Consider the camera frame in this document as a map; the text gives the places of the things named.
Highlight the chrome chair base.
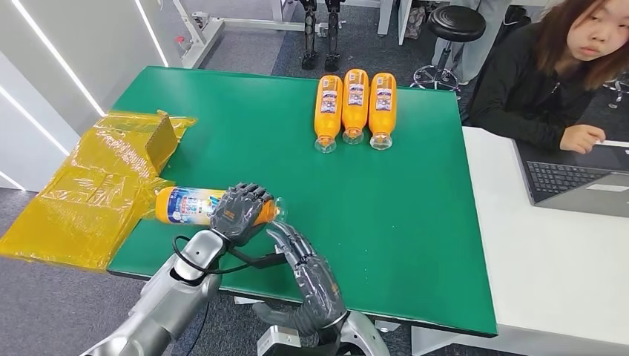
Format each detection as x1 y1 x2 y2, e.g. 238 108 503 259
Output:
603 73 629 110

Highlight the yellow film wrapped cardboard box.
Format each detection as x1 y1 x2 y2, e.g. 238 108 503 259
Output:
0 110 197 273

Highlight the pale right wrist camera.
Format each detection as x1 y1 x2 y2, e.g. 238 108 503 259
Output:
256 326 320 356

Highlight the orange juice bottle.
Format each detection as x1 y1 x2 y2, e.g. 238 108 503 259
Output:
368 72 398 151
314 74 343 155
155 186 289 227
341 68 370 146

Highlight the person's hand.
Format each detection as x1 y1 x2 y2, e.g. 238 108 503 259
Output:
560 124 607 155

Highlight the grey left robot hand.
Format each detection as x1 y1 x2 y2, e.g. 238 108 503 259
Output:
210 182 289 270

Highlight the patterned bag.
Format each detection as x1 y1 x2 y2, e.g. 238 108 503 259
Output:
404 4 427 40

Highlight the black round stool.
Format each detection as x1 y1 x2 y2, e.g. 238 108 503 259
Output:
410 4 487 94

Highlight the white metal gantry frame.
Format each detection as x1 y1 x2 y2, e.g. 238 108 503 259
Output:
171 0 345 70

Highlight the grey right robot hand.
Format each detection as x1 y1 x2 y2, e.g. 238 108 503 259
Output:
251 221 349 338

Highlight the grey laptop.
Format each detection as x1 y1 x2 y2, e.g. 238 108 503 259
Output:
512 139 629 219

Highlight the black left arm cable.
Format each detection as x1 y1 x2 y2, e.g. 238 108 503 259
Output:
171 234 257 276

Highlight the black robot leg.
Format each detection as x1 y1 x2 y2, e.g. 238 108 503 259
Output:
300 0 320 71
323 0 343 73

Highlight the white desk frame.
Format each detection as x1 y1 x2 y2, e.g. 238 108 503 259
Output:
376 0 412 46

